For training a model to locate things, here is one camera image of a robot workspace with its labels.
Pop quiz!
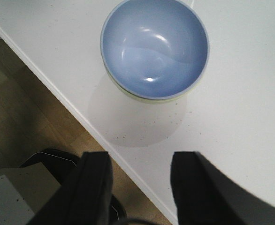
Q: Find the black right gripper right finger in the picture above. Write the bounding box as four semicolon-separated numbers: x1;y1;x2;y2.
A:
170;151;275;225

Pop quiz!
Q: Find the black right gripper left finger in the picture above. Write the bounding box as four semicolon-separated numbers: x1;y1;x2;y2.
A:
29;152;113;225

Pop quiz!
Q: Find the blue bowl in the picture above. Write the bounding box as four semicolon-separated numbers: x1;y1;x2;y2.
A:
100;0;209;98

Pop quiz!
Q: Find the grey robot base platform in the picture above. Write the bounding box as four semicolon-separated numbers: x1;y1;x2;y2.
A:
0;163;60;225

